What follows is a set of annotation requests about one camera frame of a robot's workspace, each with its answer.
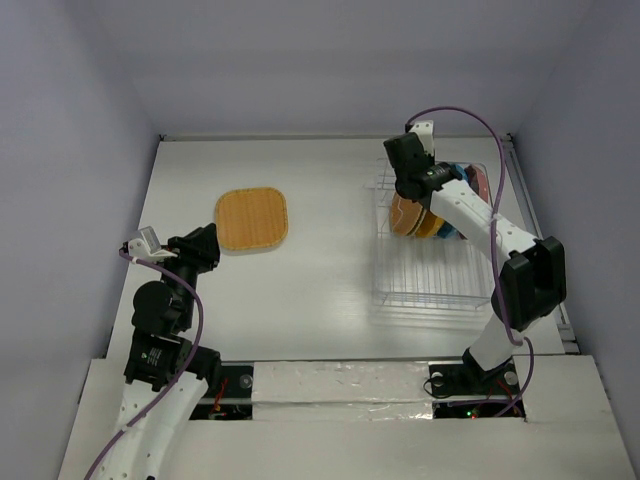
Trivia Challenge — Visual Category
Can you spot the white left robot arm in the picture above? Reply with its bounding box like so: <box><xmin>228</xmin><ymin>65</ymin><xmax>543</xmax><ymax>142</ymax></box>
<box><xmin>85</xmin><ymin>223</ymin><xmax>222</xmax><ymax>479</ymax></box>

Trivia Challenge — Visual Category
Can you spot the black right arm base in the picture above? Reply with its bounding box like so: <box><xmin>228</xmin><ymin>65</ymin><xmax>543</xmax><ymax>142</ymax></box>
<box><xmin>423</xmin><ymin>352</ymin><xmax>520</xmax><ymax>400</ymax></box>

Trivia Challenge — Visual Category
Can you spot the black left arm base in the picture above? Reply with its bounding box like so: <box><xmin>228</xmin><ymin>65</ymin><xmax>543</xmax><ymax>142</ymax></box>
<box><xmin>190</xmin><ymin>363</ymin><xmax>254</xmax><ymax>421</ymax></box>

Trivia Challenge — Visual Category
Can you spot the square orange woven plate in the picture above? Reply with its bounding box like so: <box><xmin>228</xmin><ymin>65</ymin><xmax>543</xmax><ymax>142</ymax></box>
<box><xmin>214</xmin><ymin>187</ymin><xmax>289</xmax><ymax>251</ymax></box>

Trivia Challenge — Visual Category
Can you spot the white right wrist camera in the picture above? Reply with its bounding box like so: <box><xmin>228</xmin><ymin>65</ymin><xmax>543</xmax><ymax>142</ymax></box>
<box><xmin>405</xmin><ymin>120</ymin><xmax>435</xmax><ymax>156</ymax></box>

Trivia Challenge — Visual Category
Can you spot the white wire dish rack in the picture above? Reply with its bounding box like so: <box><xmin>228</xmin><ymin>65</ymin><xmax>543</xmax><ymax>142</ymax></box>
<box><xmin>369</xmin><ymin>158</ymin><xmax>493</xmax><ymax>311</ymax></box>

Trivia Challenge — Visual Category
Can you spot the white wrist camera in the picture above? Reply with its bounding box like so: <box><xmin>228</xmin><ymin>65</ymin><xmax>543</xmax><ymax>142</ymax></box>
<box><xmin>405</xmin><ymin>120</ymin><xmax>435</xmax><ymax>156</ymax></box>
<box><xmin>121</xmin><ymin>226</ymin><xmax>177</xmax><ymax>264</ymax></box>

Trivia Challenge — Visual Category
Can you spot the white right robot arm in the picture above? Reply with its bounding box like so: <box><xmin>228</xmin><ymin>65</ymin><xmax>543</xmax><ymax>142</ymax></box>
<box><xmin>383</xmin><ymin>132</ymin><xmax>567</xmax><ymax>392</ymax></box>

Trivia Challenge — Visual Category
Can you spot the pink polka dot plate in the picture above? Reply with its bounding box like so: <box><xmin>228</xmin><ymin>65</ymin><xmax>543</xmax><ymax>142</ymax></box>
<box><xmin>460</xmin><ymin>164</ymin><xmax>492</xmax><ymax>205</ymax></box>

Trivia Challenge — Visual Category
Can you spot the round green-rimmed woven plate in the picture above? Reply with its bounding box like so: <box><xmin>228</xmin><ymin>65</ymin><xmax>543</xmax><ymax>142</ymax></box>
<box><xmin>407</xmin><ymin>208</ymin><xmax>426</xmax><ymax>236</ymax></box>

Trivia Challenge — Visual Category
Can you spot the yellow polka dot plate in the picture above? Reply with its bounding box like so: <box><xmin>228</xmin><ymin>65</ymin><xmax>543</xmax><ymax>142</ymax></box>
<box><xmin>414</xmin><ymin>211</ymin><xmax>445</xmax><ymax>238</ymax></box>

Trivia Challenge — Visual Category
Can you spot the oval orange woven plate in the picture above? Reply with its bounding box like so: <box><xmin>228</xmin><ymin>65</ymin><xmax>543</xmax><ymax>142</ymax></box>
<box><xmin>389</xmin><ymin>194</ymin><xmax>424</xmax><ymax>236</ymax></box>

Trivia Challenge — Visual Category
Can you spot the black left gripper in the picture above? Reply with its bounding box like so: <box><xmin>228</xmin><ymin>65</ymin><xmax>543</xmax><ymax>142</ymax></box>
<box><xmin>154</xmin><ymin>221</ymin><xmax>220</xmax><ymax>327</ymax></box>

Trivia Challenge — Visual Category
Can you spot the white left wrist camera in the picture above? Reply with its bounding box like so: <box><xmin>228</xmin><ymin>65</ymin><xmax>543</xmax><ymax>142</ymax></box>
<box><xmin>121</xmin><ymin>226</ymin><xmax>177</xmax><ymax>264</ymax></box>

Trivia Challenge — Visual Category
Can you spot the blue polka dot plate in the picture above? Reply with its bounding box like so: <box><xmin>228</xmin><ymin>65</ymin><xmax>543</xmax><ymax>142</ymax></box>
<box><xmin>437</xmin><ymin>164</ymin><xmax>473</xmax><ymax>239</ymax></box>

